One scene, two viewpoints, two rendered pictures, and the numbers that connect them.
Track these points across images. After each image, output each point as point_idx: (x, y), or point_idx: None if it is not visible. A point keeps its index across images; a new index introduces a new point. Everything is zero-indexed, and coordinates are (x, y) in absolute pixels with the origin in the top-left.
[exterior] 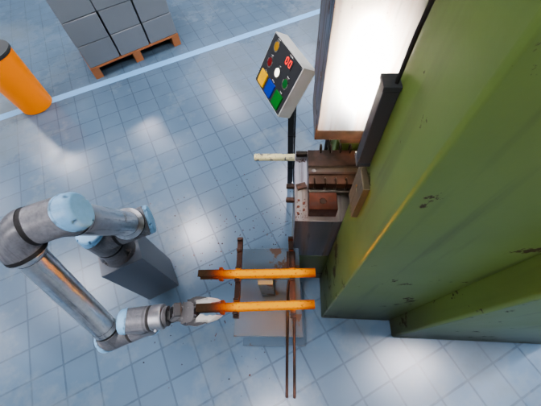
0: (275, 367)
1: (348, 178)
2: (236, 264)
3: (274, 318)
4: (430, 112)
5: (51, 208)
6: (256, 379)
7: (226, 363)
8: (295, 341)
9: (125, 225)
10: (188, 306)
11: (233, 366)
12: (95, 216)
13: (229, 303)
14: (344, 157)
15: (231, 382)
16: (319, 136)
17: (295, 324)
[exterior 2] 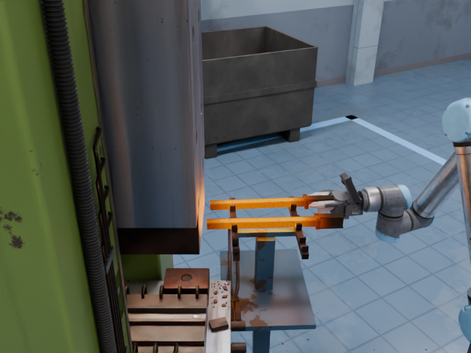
0: (249, 351)
1: (136, 302)
2: (302, 231)
3: (251, 261)
4: None
5: (467, 99)
6: (273, 340)
7: (315, 352)
8: (228, 245)
9: (467, 238)
10: (340, 197)
11: (305, 350)
12: (459, 155)
13: (298, 200)
14: (132, 338)
15: (303, 337)
16: None
17: (228, 255)
